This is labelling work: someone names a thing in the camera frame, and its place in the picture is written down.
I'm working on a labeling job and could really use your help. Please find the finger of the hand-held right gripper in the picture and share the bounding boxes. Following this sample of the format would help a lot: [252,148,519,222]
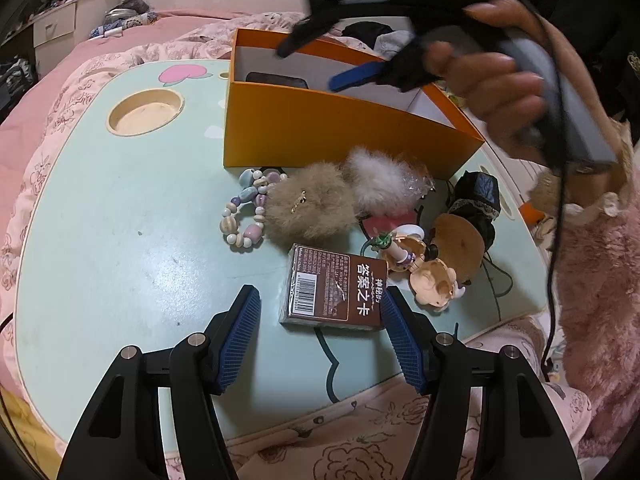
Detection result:
[327,59,401,94]
[276,7,353,59]

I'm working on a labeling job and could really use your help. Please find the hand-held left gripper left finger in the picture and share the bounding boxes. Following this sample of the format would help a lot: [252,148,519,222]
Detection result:
[57,284,262,480]

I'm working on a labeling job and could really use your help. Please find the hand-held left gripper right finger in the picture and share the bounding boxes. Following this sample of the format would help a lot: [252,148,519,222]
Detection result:
[379,287,584,480]

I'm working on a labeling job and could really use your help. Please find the orange cardboard box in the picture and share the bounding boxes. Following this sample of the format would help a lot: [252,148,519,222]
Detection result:
[222,27,487,181]

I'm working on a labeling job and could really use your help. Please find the disassembled doll figure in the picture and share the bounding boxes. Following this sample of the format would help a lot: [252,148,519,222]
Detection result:
[362,225,469,317]

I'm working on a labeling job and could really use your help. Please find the brown card box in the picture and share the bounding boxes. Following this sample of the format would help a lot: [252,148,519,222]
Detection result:
[278,242,389,332]

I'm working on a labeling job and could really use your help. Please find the white fluffy pompom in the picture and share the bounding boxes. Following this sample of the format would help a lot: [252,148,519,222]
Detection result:
[342,146,422,216]

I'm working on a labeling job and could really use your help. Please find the pastel bead bracelet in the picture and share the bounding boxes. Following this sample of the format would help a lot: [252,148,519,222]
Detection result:
[218,168,290,250]

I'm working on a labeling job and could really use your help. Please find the clear plastic wrap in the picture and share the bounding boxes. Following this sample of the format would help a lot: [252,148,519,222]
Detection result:
[402,166,436,207]

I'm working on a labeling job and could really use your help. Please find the brown fluffy pouch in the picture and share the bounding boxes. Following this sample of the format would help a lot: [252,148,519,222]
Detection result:
[262,162,357,241]

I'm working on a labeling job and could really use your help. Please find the black lace pouch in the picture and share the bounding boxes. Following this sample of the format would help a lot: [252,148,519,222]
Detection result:
[445,170,503,262]

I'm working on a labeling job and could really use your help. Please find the person's right forearm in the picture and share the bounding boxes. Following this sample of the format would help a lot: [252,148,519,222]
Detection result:
[527,35,640,461]

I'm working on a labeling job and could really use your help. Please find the person's right hand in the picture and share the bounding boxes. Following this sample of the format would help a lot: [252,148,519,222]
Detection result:
[422,0,614,162]

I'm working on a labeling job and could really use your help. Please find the black cloth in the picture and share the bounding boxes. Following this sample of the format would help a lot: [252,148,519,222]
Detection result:
[342,21,396,44]

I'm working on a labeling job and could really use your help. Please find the black flat case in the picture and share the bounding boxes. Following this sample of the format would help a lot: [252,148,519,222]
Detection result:
[245,71,309,91]

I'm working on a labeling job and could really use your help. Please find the patterned cloth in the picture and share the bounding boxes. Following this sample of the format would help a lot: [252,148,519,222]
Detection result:
[90,10,161,39]

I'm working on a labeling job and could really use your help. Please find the orange bottle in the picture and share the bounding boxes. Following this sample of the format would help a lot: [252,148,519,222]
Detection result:
[519,203,546,226]

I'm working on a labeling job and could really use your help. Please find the yellow cloth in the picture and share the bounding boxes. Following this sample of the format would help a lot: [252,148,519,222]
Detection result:
[0,387,32,433]

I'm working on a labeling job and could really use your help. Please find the white nightstand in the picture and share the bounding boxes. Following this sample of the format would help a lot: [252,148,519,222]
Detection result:
[32,0,81,64]

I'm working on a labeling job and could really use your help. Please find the pink bed sheet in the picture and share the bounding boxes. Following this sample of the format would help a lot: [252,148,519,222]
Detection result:
[0,9,241,221]

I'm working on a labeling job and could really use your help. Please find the pile of dark clothes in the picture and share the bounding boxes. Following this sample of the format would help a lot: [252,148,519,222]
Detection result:
[0,56,39,92]

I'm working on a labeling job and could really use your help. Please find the black cable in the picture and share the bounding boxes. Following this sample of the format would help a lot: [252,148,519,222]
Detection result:
[520,0,574,379]

